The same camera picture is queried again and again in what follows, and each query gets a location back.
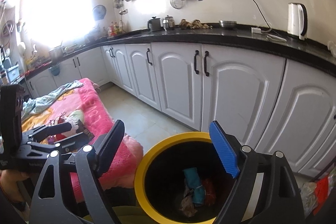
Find teal sponge cloth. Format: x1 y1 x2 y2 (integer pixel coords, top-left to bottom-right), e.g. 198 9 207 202
183 168 206 206

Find white tissue packet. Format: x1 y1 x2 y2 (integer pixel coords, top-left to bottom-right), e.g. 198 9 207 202
179 186 198 218

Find black pea snack bag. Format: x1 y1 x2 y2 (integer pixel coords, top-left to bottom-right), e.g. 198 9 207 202
76 119 95 140

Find white foam fruit net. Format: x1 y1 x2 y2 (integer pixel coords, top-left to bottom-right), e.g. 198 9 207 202
61 119 84 138

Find green foam net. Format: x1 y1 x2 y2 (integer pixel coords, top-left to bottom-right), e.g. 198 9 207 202
66 110 85 124

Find purple snack wrapper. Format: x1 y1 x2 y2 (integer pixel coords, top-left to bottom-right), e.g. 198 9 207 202
47 112 66 144

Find red snack wrapper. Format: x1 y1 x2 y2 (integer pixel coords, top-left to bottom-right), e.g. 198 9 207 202
202 179 217 206

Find yellow rim trash bin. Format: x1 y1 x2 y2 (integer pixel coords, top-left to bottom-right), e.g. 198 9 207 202
134 131 235 223

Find left hand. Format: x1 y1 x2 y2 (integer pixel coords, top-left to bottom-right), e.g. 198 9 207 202
1 169 30 212

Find light blue cloth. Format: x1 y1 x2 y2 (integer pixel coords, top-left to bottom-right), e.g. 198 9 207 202
21 80 83 121

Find pink cartoon blanket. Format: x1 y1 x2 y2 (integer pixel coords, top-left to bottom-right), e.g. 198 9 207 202
22 78 143 206

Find lower white cabinets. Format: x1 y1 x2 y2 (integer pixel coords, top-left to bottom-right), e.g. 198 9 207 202
28 43 335 177

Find teal hanging basket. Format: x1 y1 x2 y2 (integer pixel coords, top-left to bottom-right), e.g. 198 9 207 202
49 64 60 76

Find steel stock pot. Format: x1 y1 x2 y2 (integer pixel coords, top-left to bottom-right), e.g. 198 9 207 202
49 46 64 63

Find white charger adapter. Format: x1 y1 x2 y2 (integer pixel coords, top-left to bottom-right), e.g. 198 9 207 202
251 27 262 34

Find steel bowl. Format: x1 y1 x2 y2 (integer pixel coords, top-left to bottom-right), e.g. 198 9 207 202
219 20 237 30

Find condiment bottles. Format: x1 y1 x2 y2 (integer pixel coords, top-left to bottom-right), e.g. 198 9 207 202
108 22 125 37

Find ginger roots pile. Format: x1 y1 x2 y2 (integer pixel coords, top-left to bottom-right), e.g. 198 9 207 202
178 19 213 30

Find black countertop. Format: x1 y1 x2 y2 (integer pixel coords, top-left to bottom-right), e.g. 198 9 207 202
26 23 335 79

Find steel teapot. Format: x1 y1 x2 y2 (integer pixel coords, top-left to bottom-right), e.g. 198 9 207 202
162 15 175 31

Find dark kettle pot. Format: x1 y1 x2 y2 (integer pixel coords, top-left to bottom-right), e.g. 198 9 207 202
147 16 162 32

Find white electric kettle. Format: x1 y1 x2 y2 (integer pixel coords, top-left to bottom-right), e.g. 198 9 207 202
287 3 307 40

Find clear plastic bag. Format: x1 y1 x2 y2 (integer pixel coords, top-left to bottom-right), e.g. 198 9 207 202
327 41 336 57

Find window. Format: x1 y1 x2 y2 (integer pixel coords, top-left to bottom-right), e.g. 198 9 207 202
21 0 95 50

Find wall exhaust fan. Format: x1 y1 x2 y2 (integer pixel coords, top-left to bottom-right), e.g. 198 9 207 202
93 5 106 21

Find wire strainer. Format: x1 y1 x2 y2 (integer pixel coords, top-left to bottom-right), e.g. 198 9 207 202
170 0 184 10

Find black power cable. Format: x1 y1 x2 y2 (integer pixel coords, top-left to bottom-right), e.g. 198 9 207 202
243 0 274 32

